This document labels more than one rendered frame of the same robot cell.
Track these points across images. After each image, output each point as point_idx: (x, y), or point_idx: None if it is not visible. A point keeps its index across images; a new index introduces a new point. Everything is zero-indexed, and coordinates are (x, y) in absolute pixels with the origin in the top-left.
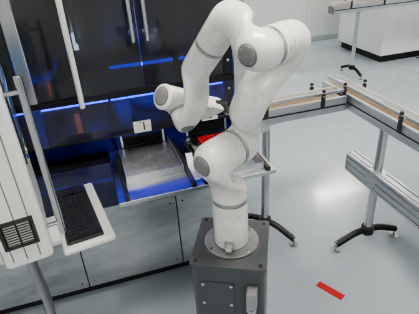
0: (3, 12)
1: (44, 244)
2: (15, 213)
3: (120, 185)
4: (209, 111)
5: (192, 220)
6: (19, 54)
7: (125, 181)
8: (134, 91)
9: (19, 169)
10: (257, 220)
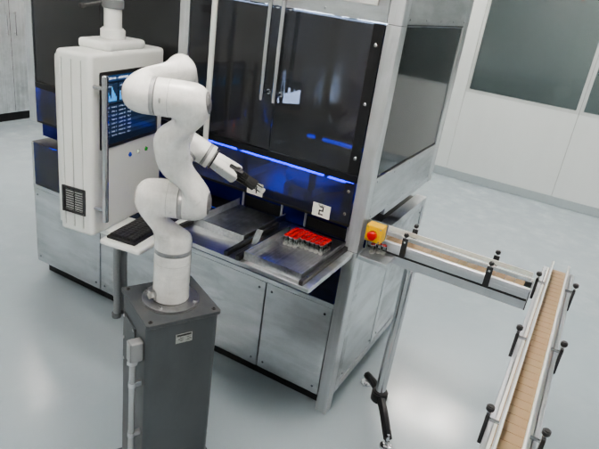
0: (182, 39)
1: (87, 221)
2: (76, 182)
3: None
4: (222, 172)
5: (276, 322)
6: None
7: (191, 221)
8: (257, 150)
9: (86, 148)
10: (214, 304)
